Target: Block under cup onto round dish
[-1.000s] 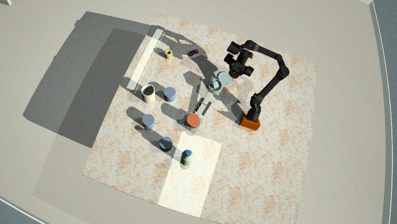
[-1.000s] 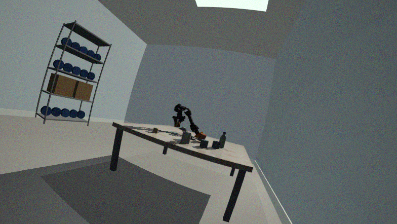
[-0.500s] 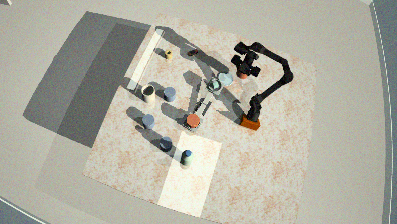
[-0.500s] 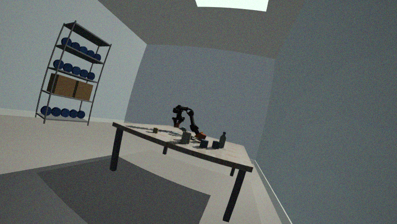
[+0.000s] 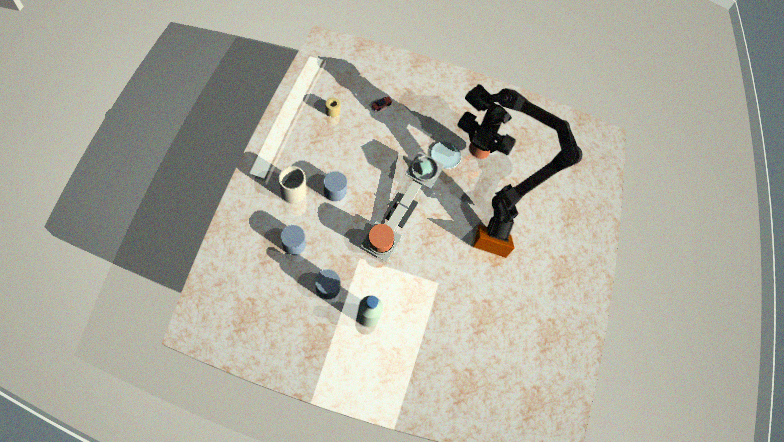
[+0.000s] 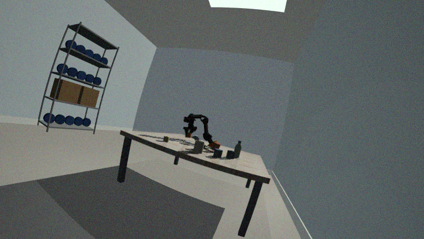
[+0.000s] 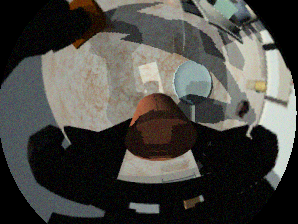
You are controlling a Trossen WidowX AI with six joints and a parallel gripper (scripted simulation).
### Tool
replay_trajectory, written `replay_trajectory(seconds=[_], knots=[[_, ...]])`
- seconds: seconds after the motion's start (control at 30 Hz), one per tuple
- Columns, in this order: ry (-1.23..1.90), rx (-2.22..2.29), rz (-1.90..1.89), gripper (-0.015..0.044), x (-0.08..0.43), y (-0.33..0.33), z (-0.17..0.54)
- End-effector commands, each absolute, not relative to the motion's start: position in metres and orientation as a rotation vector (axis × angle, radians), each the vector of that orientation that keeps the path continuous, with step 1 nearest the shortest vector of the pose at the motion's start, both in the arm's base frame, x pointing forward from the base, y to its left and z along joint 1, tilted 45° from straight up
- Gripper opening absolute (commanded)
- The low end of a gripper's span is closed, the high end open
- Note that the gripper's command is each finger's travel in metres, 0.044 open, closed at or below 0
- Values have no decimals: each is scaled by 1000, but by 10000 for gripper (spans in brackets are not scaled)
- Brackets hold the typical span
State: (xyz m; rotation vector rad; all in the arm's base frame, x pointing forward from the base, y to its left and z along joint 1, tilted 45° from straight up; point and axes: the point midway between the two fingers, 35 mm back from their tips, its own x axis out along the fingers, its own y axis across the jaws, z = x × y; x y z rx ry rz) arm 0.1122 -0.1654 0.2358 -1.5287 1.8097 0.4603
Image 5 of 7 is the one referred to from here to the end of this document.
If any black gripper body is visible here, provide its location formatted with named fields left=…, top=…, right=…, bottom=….
left=457, top=111, right=516, bottom=155

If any cream open cylinder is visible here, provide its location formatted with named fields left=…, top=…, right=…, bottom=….
left=279, top=166, right=306, bottom=203

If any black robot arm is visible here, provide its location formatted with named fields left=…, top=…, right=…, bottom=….
left=465, top=84, right=582, bottom=242

